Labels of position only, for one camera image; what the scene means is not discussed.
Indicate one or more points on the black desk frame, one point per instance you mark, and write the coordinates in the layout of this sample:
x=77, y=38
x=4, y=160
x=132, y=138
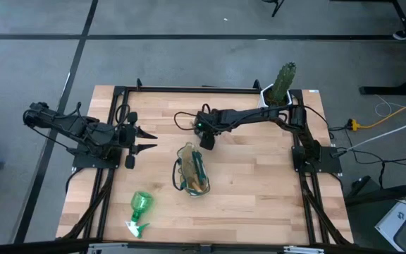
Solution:
x=382, y=90

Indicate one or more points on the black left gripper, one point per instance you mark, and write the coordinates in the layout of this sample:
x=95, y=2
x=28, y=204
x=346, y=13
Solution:
x=129, y=139

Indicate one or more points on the green cactus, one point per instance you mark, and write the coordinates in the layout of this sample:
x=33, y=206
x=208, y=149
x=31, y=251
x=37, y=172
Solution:
x=283, y=81

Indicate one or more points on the black floor beam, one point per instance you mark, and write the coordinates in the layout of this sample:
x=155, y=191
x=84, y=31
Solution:
x=382, y=194

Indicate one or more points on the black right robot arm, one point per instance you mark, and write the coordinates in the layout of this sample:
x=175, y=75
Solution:
x=256, y=114

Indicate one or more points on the cream green gardening bag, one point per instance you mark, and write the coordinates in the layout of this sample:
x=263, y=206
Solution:
x=187, y=166

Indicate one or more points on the black metal table frame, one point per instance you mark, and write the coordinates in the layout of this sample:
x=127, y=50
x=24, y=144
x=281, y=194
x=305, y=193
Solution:
x=189, y=89

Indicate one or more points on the black chair base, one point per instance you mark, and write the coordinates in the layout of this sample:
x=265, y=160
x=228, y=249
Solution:
x=277, y=7

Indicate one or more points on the green plastic spray bottle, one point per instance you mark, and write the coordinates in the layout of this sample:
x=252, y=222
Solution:
x=141, y=202

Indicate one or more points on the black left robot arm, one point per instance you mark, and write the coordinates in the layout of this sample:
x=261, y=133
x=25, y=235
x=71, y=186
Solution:
x=79, y=128

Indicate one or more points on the white box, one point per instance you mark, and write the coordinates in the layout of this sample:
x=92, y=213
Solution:
x=393, y=220

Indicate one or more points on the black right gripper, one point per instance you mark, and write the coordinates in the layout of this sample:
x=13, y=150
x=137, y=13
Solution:
x=208, y=121

